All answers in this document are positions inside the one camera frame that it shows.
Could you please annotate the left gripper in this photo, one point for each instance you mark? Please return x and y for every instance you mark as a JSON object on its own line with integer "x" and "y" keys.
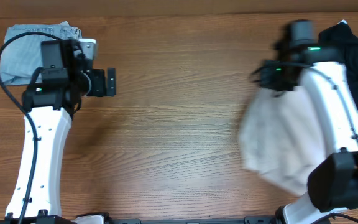
{"x": 110, "y": 81}

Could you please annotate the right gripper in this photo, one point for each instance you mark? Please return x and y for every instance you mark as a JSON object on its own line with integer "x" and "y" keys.
{"x": 271, "y": 81}

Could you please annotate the beige khaki shorts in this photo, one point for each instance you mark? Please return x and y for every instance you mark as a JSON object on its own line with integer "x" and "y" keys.
{"x": 280, "y": 138}

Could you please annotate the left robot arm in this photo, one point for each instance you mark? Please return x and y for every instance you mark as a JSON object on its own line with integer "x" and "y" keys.
{"x": 49, "y": 104}

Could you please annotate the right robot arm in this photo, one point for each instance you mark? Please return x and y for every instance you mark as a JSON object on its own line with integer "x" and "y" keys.
{"x": 332, "y": 187}

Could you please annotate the black garment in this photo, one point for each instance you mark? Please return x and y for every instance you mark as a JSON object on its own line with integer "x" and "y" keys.
{"x": 342, "y": 37}

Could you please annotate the folded light blue jeans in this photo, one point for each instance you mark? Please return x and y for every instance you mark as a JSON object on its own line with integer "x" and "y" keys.
{"x": 21, "y": 57}

